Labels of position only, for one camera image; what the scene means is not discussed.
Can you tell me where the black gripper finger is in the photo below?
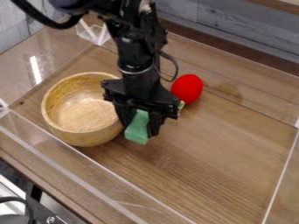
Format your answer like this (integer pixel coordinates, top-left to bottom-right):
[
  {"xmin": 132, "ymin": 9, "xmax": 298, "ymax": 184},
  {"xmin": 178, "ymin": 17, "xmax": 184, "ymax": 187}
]
[
  {"xmin": 115, "ymin": 102, "xmax": 136, "ymax": 127},
  {"xmin": 150, "ymin": 111, "xmax": 163, "ymax": 137}
]

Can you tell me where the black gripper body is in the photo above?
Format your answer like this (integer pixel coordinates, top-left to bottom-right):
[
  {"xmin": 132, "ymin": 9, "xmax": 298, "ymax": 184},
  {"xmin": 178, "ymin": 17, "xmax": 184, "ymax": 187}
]
[{"xmin": 102, "ymin": 66, "xmax": 180, "ymax": 119}]

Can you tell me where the green rectangular block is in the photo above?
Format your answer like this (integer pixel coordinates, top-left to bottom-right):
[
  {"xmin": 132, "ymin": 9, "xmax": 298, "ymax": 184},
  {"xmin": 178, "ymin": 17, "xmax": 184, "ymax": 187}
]
[{"xmin": 126, "ymin": 109, "xmax": 150, "ymax": 144}]

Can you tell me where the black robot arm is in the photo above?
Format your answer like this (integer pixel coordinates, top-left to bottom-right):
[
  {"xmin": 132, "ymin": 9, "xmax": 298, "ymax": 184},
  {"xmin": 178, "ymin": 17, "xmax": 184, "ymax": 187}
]
[{"xmin": 51, "ymin": 0, "xmax": 180, "ymax": 137}]

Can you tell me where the brown wooden bowl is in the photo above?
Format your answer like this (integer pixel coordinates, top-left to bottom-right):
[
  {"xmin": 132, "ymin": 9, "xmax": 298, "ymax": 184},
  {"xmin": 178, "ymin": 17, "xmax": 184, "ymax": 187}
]
[{"xmin": 41, "ymin": 72, "xmax": 123, "ymax": 147}]

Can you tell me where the red toy strawberry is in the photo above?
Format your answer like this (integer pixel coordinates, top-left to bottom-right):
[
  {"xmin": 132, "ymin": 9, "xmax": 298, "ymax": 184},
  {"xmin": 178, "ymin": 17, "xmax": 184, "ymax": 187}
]
[{"xmin": 171, "ymin": 73, "xmax": 204, "ymax": 109}]

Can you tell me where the black metal stand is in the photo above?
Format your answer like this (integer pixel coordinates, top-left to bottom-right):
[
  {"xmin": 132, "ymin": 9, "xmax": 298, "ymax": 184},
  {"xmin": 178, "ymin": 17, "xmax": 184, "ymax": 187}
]
[{"xmin": 0, "ymin": 178, "xmax": 68, "ymax": 224}]

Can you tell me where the clear acrylic corner bracket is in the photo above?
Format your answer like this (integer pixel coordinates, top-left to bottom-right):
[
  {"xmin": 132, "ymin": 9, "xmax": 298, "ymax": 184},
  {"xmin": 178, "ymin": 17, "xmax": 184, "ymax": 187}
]
[{"xmin": 76, "ymin": 19, "xmax": 111, "ymax": 46}]

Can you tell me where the clear acrylic tray wall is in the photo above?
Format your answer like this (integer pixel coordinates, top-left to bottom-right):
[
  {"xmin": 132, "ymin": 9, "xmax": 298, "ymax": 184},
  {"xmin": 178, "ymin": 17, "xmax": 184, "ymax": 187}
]
[{"xmin": 0, "ymin": 100, "xmax": 195, "ymax": 224}]

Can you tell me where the black cable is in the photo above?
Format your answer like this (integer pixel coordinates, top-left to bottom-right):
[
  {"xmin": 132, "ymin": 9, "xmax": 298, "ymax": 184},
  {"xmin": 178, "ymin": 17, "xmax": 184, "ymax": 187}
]
[{"xmin": 9, "ymin": 0, "xmax": 90, "ymax": 30}]

